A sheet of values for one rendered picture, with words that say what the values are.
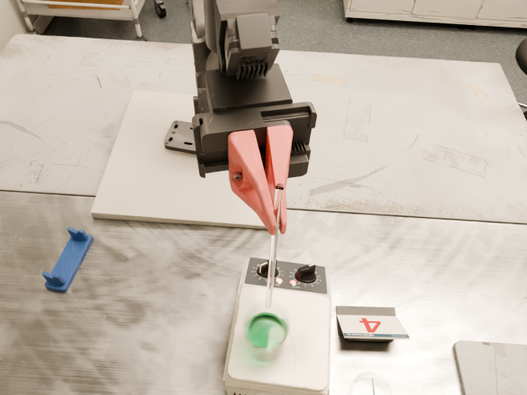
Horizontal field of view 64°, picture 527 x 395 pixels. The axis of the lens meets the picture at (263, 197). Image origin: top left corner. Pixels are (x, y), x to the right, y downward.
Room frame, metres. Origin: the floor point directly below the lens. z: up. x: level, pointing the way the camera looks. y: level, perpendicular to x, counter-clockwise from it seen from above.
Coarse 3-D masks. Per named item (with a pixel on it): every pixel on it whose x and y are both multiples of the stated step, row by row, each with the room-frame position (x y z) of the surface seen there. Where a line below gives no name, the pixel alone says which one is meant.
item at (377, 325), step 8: (344, 320) 0.23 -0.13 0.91; (352, 320) 0.23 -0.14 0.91; (360, 320) 0.24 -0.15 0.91; (368, 320) 0.24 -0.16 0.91; (376, 320) 0.24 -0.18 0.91; (384, 320) 0.24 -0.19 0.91; (392, 320) 0.24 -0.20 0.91; (344, 328) 0.22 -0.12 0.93; (352, 328) 0.22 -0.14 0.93; (360, 328) 0.22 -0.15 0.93; (368, 328) 0.22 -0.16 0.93; (376, 328) 0.22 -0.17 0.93; (384, 328) 0.22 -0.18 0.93; (392, 328) 0.22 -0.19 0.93; (400, 328) 0.22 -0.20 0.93
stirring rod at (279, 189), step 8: (280, 184) 0.18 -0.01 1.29; (280, 192) 0.17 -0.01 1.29; (280, 200) 0.17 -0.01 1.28; (280, 208) 0.17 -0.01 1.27; (280, 216) 0.18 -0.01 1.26; (272, 240) 0.17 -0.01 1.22; (272, 248) 0.17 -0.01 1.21; (272, 256) 0.17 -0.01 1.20; (272, 264) 0.17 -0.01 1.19; (272, 272) 0.17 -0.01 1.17; (272, 280) 0.17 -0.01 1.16; (272, 288) 0.17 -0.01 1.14
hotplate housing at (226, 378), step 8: (248, 264) 0.30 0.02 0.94; (328, 272) 0.30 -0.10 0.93; (328, 280) 0.28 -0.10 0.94; (240, 288) 0.25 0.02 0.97; (280, 288) 0.25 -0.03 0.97; (328, 288) 0.26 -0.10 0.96; (328, 296) 0.25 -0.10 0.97; (232, 328) 0.19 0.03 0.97; (232, 336) 0.18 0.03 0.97; (224, 368) 0.14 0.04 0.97; (224, 376) 0.13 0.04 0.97; (224, 384) 0.13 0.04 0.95; (232, 384) 0.13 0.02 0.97; (240, 384) 0.13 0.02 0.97; (248, 384) 0.13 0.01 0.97; (256, 384) 0.13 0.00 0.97; (328, 384) 0.13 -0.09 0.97; (232, 392) 0.12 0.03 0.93; (240, 392) 0.12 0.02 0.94; (248, 392) 0.12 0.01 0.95; (256, 392) 0.12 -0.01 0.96; (264, 392) 0.12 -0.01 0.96; (272, 392) 0.12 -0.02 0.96; (280, 392) 0.12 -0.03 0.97; (288, 392) 0.12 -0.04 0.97; (296, 392) 0.12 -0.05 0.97; (304, 392) 0.12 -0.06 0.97; (312, 392) 0.12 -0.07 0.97; (320, 392) 0.12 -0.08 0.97; (328, 392) 0.12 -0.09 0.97
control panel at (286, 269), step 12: (252, 264) 0.30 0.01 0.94; (288, 264) 0.31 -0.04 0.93; (300, 264) 0.31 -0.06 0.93; (252, 276) 0.28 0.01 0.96; (288, 276) 0.28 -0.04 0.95; (324, 276) 0.29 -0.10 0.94; (288, 288) 0.25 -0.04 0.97; (300, 288) 0.26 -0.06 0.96; (312, 288) 0.26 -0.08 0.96; (324, 288) 0.26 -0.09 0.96
